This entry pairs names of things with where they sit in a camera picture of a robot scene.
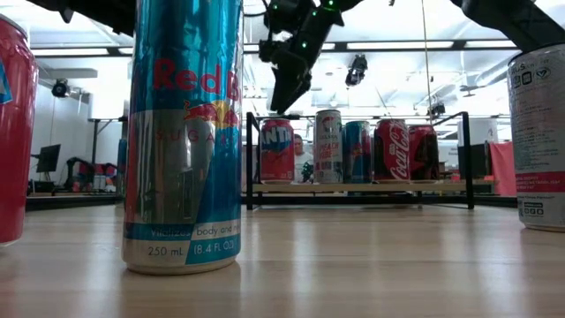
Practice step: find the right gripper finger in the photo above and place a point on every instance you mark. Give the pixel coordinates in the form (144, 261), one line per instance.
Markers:
(289, 88)

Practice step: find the red Fanta strawberry can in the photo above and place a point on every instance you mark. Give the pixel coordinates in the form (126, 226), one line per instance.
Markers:
(15, 132)
(277, 152)

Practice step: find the white Celsius peach can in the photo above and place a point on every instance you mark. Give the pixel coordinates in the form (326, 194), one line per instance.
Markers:
(328, 148)
(540, 132)

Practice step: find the red Coca-Cola can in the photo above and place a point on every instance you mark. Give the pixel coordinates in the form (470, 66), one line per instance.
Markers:
(424, 152)
(391, 150)

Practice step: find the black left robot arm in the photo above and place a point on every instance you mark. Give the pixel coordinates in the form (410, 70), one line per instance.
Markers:
(97, 13)

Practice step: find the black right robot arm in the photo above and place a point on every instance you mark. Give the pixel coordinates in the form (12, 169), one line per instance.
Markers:
(507, 17)

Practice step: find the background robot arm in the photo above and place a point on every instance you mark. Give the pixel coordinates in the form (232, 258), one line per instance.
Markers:
(75, 170)

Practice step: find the person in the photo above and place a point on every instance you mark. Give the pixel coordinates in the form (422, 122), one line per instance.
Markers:
(303, 161)

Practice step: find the red cloth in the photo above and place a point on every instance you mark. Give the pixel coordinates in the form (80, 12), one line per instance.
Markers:
(503, 168)

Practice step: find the small black monitor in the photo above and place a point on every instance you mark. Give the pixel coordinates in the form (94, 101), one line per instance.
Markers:
(48, 158)

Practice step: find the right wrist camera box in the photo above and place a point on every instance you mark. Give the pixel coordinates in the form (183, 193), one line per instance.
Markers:
(282, 15)

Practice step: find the black overhead camera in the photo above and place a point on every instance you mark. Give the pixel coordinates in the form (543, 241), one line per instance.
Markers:
(356, 73)

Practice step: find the black metal shelf frame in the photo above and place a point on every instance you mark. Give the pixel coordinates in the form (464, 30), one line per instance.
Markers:
(249, 168)

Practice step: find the small black ceiling camera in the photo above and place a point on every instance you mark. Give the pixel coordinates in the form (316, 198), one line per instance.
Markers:
(437, 109)

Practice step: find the grey diagonal ceiling duct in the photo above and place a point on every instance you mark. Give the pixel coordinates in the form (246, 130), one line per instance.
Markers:
(490, 77)

